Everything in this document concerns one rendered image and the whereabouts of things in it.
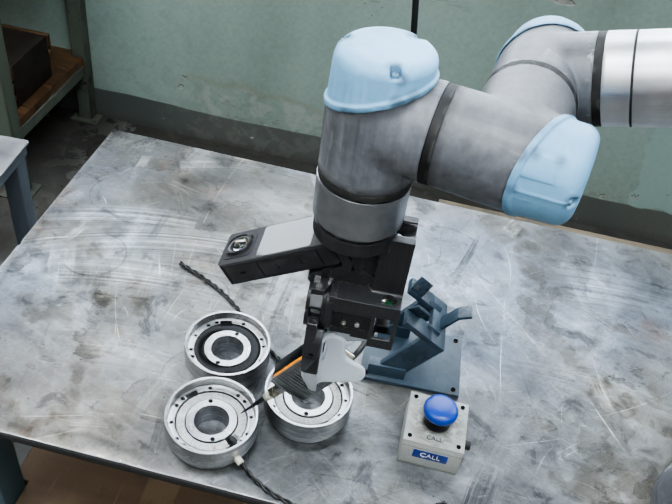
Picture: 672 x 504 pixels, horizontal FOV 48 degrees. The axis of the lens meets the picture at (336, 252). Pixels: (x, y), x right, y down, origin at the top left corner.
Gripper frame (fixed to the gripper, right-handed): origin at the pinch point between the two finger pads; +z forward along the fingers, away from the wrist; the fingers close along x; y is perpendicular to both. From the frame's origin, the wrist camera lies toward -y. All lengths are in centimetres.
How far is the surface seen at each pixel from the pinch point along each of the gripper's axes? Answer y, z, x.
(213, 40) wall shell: -58, 58, 171
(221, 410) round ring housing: -9.6, 14.3, 2.9
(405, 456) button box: 12.2, 15.5, 2.5
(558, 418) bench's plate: 31.0, 16.8, 13.5
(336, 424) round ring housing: 3.7, 13.4, 3.5
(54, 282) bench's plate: -37.3, 16.7, 19.3
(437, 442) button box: 15.3, 12.3, 3.0
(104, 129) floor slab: -96, 97, 166
